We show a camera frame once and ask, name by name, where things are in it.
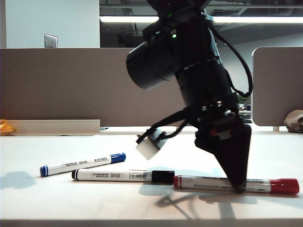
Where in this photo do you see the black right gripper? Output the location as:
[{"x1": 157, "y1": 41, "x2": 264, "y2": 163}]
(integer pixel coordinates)
[{"x1": 188, "y1": 94, "x2": 252, "y2": 194}]

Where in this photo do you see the red cap whiteboard marker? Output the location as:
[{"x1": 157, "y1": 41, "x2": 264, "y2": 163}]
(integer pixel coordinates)
[{"x1": 173, "y1": 175, "x2": 300, "y2": 194}]

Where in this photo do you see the blue cap whiteboard marker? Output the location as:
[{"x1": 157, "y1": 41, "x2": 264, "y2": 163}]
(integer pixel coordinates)
[{"x1": 39, "y1": 152, "x2": 127, "y2": 177}]

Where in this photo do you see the small potted green plant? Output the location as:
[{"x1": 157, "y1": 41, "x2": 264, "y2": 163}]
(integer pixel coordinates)
[{"x1": 238, "y1": 96, "x2": 248, "y2": 111}]

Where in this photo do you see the brown crumpled object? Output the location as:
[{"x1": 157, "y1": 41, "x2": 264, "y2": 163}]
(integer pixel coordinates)
[{"x1": 284, "y1": 110, "x2": 303, "y2": 133}]

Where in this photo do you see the narrow brown desk partition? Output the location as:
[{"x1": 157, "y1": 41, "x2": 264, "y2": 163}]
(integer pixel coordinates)
[{"x1": 251, "y1": 46, "x2": 303, "y2": 127}]

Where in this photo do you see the black cap whiteboard marker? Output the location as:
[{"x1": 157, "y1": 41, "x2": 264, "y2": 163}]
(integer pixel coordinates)
[{"x1": 71, "y1": 168, "x2": 175, "y2": 184}]

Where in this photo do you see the long linear ceiling light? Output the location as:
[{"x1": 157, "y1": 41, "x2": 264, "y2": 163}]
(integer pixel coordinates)
[{"x1": 99, "y1": 16, "x2": 303, "y2": 24}]

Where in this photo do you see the wide brown desk partition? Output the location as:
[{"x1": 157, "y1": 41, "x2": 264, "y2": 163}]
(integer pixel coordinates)
[{"x1": 0, "y1": 47, "x2": 190, "y2": 128}]

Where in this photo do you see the orange object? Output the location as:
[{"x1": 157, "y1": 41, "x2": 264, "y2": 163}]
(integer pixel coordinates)
[{"x1": 0, "y1": 119, "x2": 17, "y2": 137}]

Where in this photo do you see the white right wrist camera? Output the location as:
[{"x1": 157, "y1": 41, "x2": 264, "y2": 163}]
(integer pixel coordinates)
[{"x1": 136, "y1": 129, "x2": 169, "y2": 161}]

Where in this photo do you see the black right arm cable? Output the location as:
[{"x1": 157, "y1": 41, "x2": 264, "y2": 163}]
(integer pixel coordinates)
[{"x1": 208, "y1": 20, "x2": 253, "y2": 97}]

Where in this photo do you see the grey ceiling air duct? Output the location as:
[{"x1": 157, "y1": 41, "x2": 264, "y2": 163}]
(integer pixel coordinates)
[{"x1": 132, "y1": 23, "x2": 152, "y2": 36}]

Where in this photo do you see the beige cable tray box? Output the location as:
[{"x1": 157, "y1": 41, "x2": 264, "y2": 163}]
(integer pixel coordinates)
[{"x1": 9, "y1": 119, "x2": 101, "y2": 137}]

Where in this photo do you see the metal wall switch plate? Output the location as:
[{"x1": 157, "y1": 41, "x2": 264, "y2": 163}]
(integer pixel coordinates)
[{"x1": 44, "y1": 34, "x2": 58, "y2": 49}]

